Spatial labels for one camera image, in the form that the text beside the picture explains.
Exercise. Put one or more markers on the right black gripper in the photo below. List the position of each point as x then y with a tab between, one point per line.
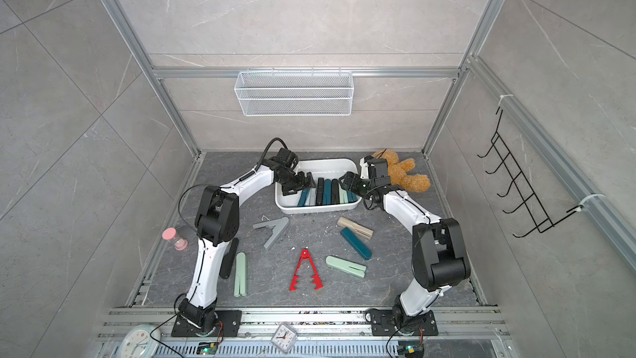
355	188

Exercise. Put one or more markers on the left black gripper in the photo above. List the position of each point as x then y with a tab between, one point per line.
303	183

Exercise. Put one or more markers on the dark teal pliers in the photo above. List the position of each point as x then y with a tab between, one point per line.
351	197

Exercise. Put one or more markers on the light green pliers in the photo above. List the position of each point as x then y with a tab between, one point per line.
345	266
343	197
240	275

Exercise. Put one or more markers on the grey pliers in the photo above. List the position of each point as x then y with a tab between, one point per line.
278	228
312	197

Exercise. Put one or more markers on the beige wooden pliers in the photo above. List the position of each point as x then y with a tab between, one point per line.
357	229

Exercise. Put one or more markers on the dark teal pliers floor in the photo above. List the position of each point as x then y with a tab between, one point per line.
357	244

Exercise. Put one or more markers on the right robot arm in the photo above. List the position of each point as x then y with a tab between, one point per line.
439	258

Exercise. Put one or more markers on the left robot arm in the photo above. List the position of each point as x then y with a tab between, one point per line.
216	224

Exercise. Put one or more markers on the white storage box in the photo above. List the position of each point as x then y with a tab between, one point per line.
333	168

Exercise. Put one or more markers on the red open pliers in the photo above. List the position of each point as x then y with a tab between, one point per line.
305	267

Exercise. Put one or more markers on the brown teddy bear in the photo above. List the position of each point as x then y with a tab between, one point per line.
399	172

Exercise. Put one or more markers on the pink sand timer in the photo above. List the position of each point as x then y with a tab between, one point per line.
172	236

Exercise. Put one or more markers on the small square clock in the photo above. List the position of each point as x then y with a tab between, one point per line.
284	338

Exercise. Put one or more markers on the round white clock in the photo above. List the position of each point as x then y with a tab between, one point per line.
140	342

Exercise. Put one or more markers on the white wire mesh basket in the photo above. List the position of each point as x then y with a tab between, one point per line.
295	93

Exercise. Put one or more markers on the black wall hook rack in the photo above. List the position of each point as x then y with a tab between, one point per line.
519	182

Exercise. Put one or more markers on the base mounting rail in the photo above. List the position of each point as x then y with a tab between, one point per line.
328	332

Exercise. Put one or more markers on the aluminium frame rail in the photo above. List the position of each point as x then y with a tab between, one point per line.
117	14

